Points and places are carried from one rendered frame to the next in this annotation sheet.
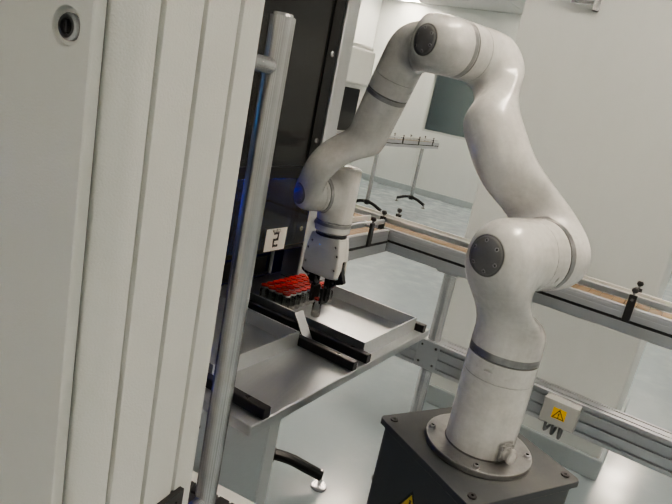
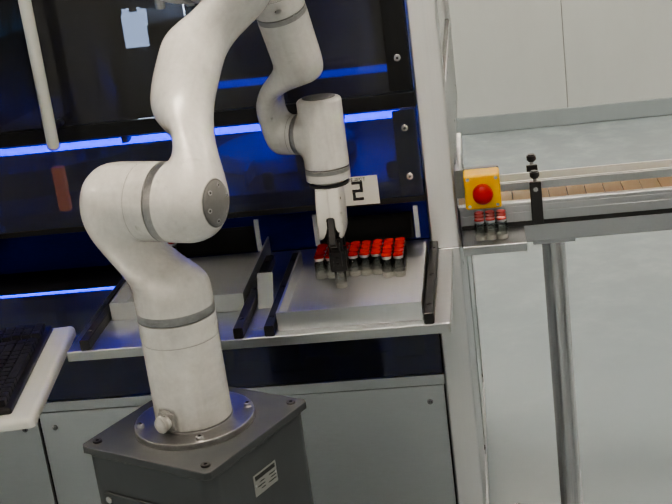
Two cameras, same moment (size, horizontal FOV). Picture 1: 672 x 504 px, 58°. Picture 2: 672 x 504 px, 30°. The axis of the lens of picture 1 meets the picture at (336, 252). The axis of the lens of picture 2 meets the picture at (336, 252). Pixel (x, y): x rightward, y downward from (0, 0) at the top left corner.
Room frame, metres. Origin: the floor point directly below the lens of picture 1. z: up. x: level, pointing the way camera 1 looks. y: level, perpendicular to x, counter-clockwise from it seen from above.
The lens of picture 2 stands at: (0.52, -2.08, 1.71)
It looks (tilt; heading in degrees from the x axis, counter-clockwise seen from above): 18 degrees down; 67
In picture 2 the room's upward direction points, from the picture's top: 7 degrees counter-clockwise
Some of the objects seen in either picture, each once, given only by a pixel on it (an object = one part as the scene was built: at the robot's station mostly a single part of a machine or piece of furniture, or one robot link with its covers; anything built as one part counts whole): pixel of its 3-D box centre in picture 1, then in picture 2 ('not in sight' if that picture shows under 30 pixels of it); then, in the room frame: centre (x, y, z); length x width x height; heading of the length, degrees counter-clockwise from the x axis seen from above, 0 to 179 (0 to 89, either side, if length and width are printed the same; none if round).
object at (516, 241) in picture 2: not in sight; (494, 238); (1.78, 0.09, 0.87); 0.14 x 0.13 x 0.02; 60
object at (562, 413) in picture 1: (560, 412); not in sight; (1.94, -0.88, 0.50); 0.12 x 0.05 x 0.09; 60
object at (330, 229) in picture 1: (332, 226); (328, 173); (1.39, 0.02, 1.11); 0.09 x 0.08 x 0.03; 59
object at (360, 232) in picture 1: (328, 237); (619, 190); (2.06, 0.04, 0.92); 0.69 x 0.16 x 0.16; 150
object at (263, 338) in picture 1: (197, 323); (194, 276); (1.17, 0.25, 0.90); 0.34 x 0.26 x 0.04; 60
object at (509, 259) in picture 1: (511, 289); (145, 238); (0.95, -0.29, 1.16); 0.19 x 0.12 x 0.24; 129
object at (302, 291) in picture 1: (304, 296); (359, 263); (1.45, 0.06, 0.90); 0.18 x 0.02 x 0.05; 150
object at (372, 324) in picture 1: (331, 310); (356, 282); (1.41, -0.02, 0.90); 0.34 x 0.26 x 0.04; 60
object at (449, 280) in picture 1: (428, 359); not in sight; (2.26, -0.45, 0.46); 0.09 x 0.09 x 0.77; 60
